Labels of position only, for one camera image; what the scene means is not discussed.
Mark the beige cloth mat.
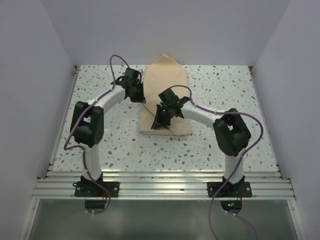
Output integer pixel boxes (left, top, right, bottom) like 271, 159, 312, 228
139, 54, 192, 136

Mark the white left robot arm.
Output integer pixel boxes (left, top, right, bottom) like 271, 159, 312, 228
63, 67, 146, 197

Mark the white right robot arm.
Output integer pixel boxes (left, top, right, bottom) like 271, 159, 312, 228
151, 88, 252, 197

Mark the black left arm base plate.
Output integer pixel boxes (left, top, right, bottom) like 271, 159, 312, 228
72, 176, 120, 198

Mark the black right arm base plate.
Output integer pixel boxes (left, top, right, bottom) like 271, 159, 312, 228
206, 181, 253, 198

